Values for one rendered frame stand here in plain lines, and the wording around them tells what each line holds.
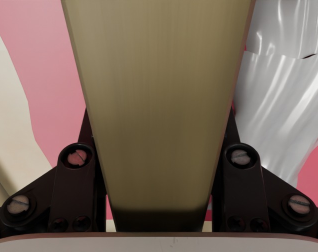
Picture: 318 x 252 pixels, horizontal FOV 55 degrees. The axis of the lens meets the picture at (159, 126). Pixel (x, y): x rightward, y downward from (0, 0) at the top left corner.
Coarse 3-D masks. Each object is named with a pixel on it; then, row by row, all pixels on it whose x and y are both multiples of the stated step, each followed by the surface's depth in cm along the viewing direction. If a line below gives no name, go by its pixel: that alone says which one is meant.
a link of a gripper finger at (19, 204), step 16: (80, 128) 11; (48, 176) 10; (16, 192) 9; (32, 192) 9; (48, 192) 9; (0, 208) 9; (16, 208) 9; (32, 208) 9; (48, 208) 9; (16, 224) 9; (32, 224) 9
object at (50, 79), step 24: (24, 72) 18; (48, 72) 18; (72, 72) 18; (48, 96) 19; (72, 96) 19; (48, 120) 21; (72, 120) 21; (48, 144) 23; (312, 168) 25; (312, 192) 27
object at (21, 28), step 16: (0, 0) 15; (16, 0) 15; (32, 0) 15; (48, 0) 15; (0, 16) 15; (16, 16) 15; (32, 16) 15; (48, 16) 15; (0, 32) 16; (16, 32) 16; (32, 32) 16; (48, 32) 16; (64, 32) 16; (16, 48) 17; (32, 48) 17; (48, 48) 17; (64, 48) 17
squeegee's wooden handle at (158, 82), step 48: (96, 0) 4; (144, 0) 4; (192, 0) 4; (240, 0) 4; (96, 48) 5; (144, 48) 5; (192, 48) 5; (240, 48) 5; (96, 96) 5; (144, 96) 5; (192, 96) 5; (96, 144) 7; (144, 144) 6; (192, 144) 6; (144, 192) 8; (192, 192) 8
